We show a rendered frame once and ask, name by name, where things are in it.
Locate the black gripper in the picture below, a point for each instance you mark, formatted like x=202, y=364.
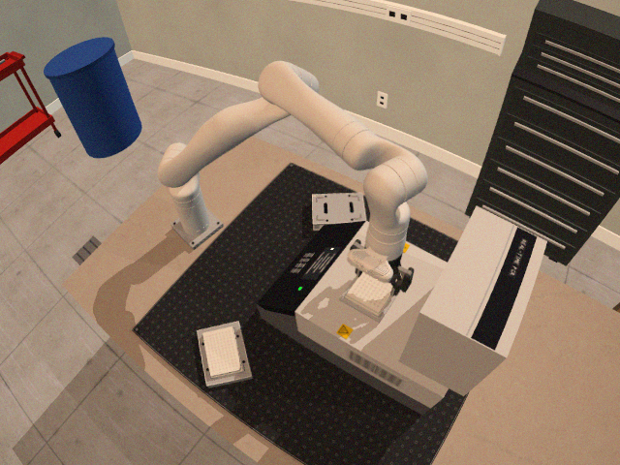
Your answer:
x=403, y=280

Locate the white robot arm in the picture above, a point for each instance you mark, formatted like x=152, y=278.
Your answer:
x=402, y=177

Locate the grey benchtop machine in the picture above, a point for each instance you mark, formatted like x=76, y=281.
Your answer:
x=464, y=330

